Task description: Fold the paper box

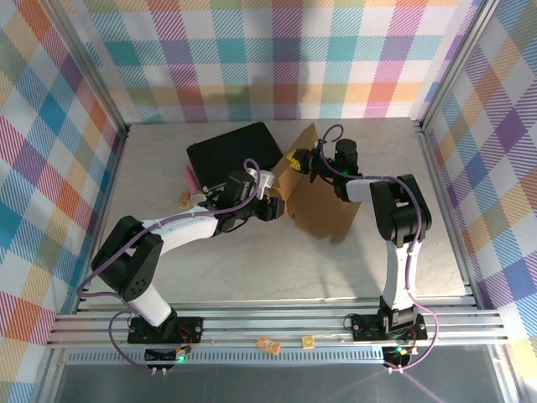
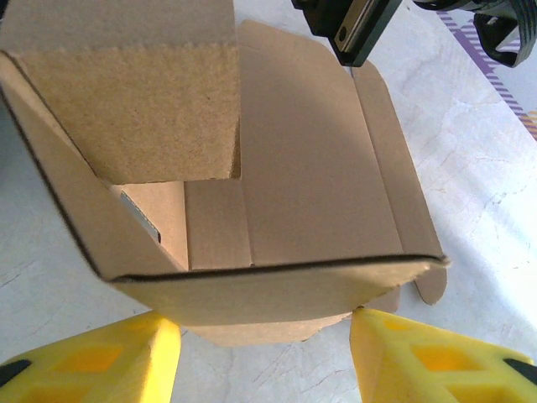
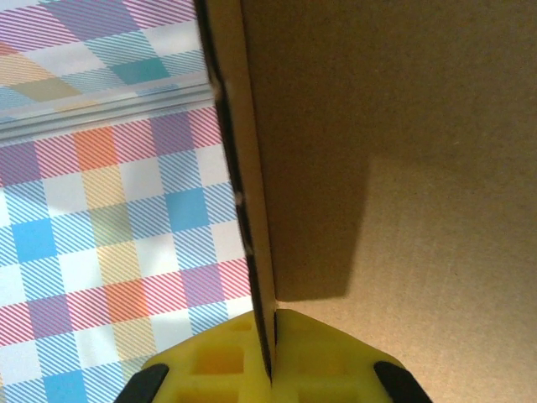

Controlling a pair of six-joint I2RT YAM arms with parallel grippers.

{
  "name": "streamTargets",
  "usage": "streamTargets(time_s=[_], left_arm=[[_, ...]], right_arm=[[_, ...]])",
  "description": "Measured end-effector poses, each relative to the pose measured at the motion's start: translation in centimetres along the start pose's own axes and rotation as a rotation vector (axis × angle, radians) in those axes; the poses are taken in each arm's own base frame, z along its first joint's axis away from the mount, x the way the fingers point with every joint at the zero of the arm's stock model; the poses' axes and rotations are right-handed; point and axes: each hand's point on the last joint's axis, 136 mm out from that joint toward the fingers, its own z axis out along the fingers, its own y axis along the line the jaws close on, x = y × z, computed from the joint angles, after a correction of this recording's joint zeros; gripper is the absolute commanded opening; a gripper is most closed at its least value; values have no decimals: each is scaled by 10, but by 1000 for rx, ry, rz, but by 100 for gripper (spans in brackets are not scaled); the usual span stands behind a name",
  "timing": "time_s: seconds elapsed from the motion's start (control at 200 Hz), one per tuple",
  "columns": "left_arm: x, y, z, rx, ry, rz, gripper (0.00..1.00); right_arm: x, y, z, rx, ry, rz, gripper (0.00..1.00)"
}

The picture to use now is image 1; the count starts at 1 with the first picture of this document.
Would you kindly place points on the brown cardboard box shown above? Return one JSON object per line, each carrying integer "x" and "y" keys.
{"x": 319, "y": 205}

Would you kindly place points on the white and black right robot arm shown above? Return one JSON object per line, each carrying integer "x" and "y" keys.
{"x": 400, "y": 210}

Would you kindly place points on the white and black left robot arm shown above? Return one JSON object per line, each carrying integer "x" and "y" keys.
{"x": 184, "y": 224}

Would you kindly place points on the black briefcase with silver fittings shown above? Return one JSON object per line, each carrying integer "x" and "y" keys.
{"x": 226, "y": 155}

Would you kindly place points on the small orange wooden block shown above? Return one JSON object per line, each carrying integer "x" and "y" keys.
{"x": 184, "y": 201}

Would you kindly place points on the pink pen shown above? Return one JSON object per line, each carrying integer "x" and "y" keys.
{"x": 190, "y": 176}

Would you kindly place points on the orange printed tag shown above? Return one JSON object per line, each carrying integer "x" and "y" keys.
{"x": 268, "y": 345}

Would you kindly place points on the small yellow tag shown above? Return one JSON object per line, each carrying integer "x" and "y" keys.
{"x": 308, "y": 341}

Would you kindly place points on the black left controller board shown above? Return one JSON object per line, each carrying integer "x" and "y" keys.
{"x": 159, "y": 356}

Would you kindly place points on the black controller board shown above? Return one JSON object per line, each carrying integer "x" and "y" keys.
{"x": 396, "y": 357}
{"x": 159, "y": 356}

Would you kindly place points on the grey metal bottom panel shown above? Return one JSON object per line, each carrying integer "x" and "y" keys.
{"x": 272, "y": 384}

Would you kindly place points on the black right controller board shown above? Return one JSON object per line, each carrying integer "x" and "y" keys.
{"x": 396, "y": 357}

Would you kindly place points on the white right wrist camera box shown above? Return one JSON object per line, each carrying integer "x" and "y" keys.
{"x": 317, "y": 147}

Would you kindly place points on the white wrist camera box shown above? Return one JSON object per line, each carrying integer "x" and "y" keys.
{"x": 317, "y": 147}
{"x": 262, "y": 182}

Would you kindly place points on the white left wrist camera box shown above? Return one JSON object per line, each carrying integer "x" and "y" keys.
{"x": 262, "y": 182}

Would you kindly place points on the aluminium side rail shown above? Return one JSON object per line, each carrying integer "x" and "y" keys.
{"x": 120, "y": 144}
{"x": 434, "y": 168}

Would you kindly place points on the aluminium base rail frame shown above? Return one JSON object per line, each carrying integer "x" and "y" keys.
{"x": 272, "y": 325}

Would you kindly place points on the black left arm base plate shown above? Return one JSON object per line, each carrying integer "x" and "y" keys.
{"x": 189, "y": 325}

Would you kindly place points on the aluminium corner post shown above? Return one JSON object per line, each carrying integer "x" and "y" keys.
{"x": 96, "y": 88}
{"x": 453, "y": 67}

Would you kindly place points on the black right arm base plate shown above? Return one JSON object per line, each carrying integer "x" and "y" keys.
{"x": 365, "y": 327}

